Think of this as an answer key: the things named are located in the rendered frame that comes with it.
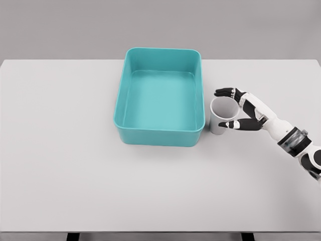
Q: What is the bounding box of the white paper cup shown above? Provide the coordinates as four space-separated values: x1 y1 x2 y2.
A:
209 96 240 135

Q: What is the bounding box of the teal plastic basket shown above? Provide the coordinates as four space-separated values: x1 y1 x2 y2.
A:
113 47 206 147

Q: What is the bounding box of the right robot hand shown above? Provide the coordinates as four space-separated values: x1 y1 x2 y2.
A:
214 87 279 132

